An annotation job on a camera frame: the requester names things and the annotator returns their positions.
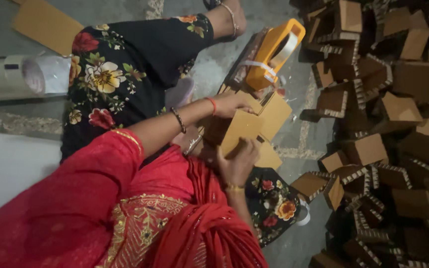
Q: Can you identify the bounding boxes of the person's red embroidered garment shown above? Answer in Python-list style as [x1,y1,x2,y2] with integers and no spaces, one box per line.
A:
[0,128,269,268]

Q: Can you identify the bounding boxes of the person's left leg floral trousers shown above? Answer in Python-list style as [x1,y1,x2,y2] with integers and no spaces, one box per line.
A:
[60,0,248,164]

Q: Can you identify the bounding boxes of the lilac plastic object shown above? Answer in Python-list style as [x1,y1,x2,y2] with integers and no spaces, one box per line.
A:
[164,76,196,111]

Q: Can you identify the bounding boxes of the pack of clear tape rolls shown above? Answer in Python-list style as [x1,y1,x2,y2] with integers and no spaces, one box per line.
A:
[0,53,72,102]

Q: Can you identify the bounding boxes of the gold bangle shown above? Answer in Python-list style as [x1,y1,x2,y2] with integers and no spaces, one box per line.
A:
[224,182,246,194]

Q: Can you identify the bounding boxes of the brown cardboard box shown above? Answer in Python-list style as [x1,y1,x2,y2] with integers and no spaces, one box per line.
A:
[203,91,293,170]

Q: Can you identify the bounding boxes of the person's left hand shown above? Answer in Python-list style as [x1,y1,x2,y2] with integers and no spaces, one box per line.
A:
[214,92,255,120]

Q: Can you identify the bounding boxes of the stack of flat cardboard blanks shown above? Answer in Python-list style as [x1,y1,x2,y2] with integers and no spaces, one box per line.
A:
[217,27,275,98]

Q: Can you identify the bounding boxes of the person's leg floral trousers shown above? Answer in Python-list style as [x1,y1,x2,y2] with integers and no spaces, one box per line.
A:
[60,0,248,164]
[245,166,301,248]

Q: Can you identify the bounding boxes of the white sheet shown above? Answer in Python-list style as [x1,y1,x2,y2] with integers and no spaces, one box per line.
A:
[0,130,63,226]

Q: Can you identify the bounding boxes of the flat brown cardboard sheet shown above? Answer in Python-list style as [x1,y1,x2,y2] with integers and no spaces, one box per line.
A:
[11,0,85,56]

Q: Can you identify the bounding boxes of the person's right leg floral trousers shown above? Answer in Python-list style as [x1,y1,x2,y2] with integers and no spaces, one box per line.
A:
[245,166,301,248]

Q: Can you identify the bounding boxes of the heap of assembled cardboard boxes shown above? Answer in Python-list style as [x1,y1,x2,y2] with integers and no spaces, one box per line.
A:
[290,0,429,268]

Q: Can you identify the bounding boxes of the white tape roll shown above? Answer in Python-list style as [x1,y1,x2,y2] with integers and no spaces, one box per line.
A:
[296,200,311,227]

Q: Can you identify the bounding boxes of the dark bangle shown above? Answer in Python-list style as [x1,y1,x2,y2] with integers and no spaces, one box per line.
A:
[170,107,187,134]

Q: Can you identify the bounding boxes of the orange tape dispenser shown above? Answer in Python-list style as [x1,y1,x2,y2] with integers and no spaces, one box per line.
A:
[245,18,307,92]

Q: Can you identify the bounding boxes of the silver anklet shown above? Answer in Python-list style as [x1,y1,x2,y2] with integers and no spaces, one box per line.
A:
[182,134,204,156]
[219,1,240,38]

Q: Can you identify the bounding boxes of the person's right hand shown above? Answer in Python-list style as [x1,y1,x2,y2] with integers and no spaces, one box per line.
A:
[216,136,262,187]

